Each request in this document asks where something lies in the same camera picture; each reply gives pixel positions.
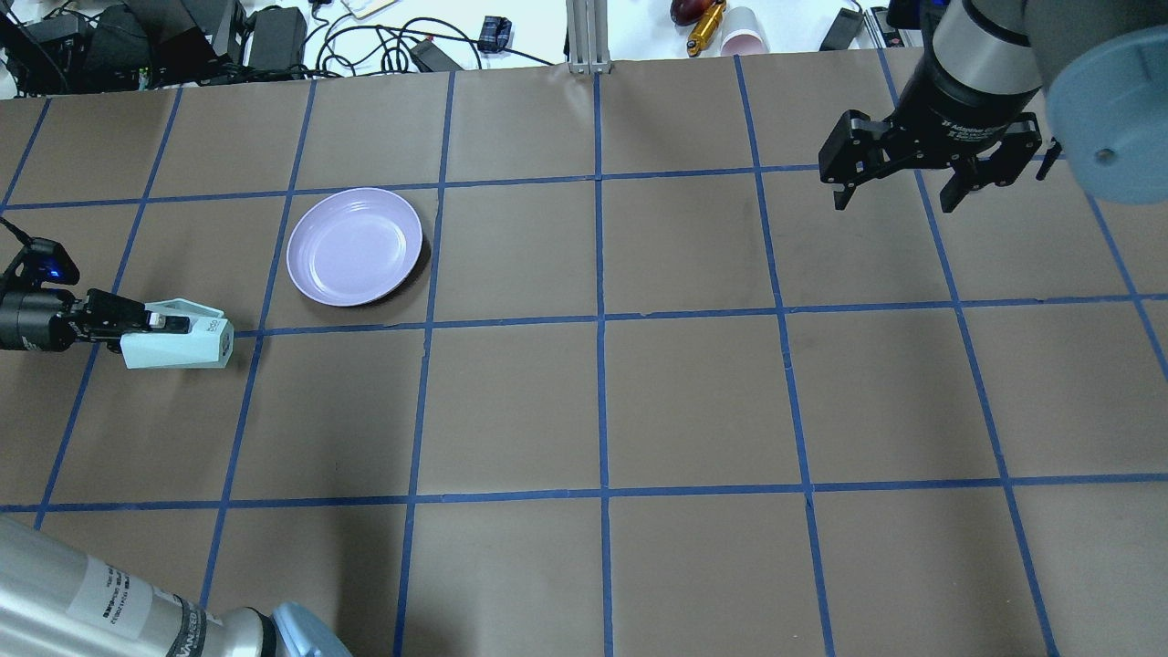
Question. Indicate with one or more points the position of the aluminium frame post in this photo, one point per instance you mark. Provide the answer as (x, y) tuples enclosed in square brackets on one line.
[(588, 37)]

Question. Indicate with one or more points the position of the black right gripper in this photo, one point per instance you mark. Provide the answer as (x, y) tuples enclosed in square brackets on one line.
[(960, 119)]

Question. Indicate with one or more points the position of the small blue device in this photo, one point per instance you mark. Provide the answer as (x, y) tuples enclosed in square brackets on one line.
[(495, 35)]

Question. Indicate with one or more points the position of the mint green faceted cup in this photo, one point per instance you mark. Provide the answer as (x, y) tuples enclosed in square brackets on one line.
[(209, 345)]

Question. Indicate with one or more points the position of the pink plastic cup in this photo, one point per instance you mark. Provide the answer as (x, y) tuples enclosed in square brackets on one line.
[(742, 33)]

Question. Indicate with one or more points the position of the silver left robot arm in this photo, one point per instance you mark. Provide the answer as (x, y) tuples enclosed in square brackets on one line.
[(60, 601)]

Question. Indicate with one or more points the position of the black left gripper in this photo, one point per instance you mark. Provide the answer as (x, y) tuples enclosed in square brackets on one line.
[(35, 321)]

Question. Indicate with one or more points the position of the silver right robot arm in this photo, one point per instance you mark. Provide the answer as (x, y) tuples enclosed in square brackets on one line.
[(997, 80)]

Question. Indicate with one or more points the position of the lavender round plate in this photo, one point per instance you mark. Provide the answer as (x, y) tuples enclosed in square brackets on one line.
[(354, 247)]

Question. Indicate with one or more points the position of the red brown toy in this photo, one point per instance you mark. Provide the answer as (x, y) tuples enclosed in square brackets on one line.
[(688, 12)]

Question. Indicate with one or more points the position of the black power adapter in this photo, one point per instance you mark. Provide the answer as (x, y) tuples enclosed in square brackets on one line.
[(276, 38)]

